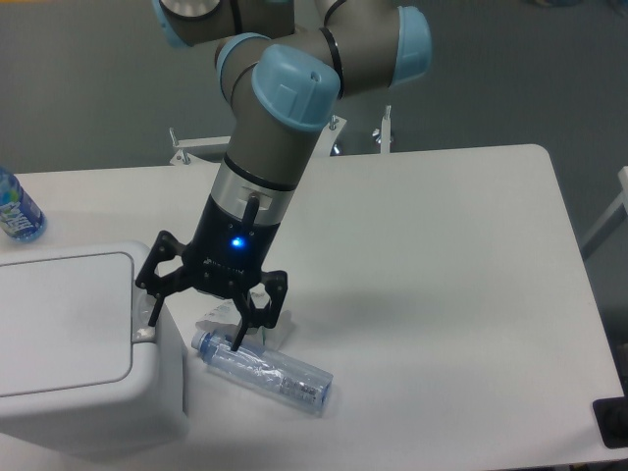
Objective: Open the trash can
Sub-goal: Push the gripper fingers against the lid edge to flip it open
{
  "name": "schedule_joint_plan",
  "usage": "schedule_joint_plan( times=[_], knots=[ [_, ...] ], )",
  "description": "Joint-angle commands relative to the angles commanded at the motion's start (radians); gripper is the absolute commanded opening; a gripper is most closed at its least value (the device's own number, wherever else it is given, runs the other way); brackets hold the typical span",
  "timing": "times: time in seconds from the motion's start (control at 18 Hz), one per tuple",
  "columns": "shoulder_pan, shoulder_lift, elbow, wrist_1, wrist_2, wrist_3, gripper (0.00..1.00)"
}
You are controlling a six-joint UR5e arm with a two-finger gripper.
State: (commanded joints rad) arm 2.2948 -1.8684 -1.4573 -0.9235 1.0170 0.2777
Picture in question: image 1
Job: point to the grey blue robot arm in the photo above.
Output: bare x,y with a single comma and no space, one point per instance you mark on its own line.
282,84

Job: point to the white metal base frame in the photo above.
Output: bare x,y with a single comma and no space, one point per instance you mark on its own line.
213,149

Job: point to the crumpled white paper carton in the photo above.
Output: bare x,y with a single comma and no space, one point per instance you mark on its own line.
224,319

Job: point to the blue labelled water bottle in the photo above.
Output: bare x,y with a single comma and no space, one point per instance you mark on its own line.
21,218

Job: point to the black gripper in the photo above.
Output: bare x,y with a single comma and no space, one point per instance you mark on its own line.
224,259

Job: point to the crushed clear plastic bottle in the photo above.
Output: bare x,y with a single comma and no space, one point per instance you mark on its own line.
273,373

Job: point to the white push-button trash can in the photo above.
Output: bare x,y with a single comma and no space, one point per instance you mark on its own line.
82,371

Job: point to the white table leg right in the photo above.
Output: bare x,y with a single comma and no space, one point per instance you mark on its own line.
610,219

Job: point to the black clamp at table edge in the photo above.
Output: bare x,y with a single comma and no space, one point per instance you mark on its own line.
611,415

